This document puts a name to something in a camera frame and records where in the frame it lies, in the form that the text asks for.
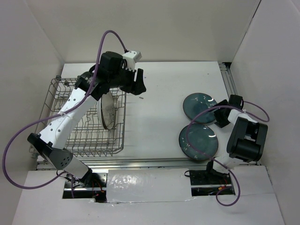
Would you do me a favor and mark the grey wire dish rack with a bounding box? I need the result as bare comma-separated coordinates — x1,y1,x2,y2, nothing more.
40,78,127,158

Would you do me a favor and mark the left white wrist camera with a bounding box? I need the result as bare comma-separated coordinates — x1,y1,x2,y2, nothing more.
122,51,142,71

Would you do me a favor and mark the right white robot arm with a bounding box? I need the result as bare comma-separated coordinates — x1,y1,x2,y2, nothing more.
204,95,268,184

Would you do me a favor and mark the white tree pattern plate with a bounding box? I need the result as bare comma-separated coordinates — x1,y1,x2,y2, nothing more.
101,91,116,130

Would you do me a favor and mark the dark blue plate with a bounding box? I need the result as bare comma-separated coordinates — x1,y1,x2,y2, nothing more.
183,93,217,124
179,124,218,161

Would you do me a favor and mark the red teal floral plate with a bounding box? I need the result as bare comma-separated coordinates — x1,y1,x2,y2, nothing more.
96,99,104,125

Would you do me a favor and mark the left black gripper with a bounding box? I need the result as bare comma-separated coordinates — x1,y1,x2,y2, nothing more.
109,63,147,95

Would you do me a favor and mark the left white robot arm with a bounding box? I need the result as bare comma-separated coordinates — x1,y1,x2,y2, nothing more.
28,51,146,187

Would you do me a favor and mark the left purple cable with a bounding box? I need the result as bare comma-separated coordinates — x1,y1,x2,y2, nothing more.
2,30,127,189

